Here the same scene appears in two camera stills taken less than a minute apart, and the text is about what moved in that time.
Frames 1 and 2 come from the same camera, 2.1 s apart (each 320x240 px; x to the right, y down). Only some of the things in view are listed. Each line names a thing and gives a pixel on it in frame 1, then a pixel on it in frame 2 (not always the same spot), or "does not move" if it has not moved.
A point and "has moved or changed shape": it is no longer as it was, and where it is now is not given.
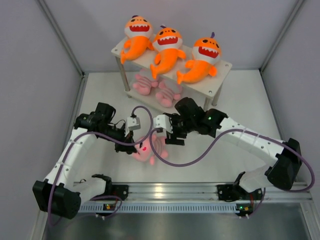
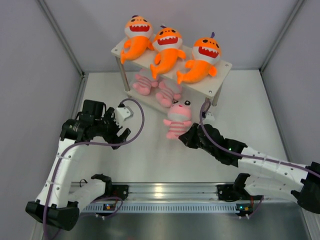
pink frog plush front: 145,152 has moved or changed shape
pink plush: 144,81 does not move
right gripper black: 171,138 → 188,137
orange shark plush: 137,30 does not move
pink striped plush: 170,90 does not move
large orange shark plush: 206,52 does not move
